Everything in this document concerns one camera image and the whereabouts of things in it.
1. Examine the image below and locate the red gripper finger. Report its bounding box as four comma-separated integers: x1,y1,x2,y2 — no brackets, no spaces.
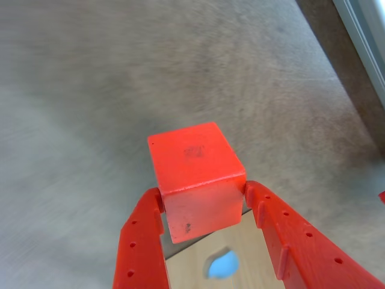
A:
244,179,385,289
112,186,171,289

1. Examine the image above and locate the red wooden cube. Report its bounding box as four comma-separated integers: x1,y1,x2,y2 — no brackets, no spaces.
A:
147,121,247,244

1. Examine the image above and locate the wooden shape sorter box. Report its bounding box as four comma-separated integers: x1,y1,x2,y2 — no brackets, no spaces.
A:
164,207,283,289

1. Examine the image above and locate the aluminium profile rail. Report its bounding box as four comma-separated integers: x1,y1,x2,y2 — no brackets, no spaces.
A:
332,0,385,106

